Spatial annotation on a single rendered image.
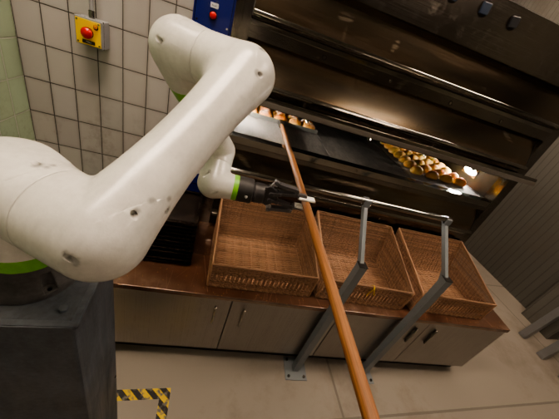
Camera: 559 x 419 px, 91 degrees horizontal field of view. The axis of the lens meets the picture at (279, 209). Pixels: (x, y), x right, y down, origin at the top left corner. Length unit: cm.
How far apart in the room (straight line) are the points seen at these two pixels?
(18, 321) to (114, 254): 25
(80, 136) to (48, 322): 124
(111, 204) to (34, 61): 134
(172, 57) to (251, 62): 17
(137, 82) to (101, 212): 117
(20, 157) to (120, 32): 108
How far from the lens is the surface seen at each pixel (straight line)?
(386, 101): 162
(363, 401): 62
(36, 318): 62
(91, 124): 168
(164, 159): 44
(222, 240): 168
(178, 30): 67
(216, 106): 51
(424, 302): 170
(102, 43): 148
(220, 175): 95
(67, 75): 165
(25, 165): 49
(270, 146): 153
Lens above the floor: 169
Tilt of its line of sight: 31 degrees down
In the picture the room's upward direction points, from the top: 20 degrees clockwise
